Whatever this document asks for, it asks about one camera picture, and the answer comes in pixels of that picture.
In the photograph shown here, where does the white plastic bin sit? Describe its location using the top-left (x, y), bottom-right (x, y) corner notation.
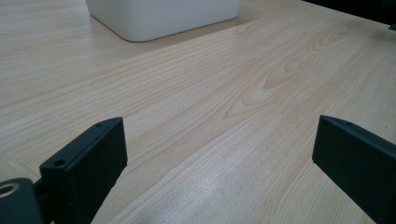
top-left (84, 0), bottom-right (244, 43)

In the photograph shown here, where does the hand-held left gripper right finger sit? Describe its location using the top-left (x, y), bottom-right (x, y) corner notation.
top-left (311, 114), bottom-right (396, 224)

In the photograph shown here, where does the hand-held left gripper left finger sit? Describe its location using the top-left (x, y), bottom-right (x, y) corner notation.
top-left (38, 117), bottom-right (129, 224)

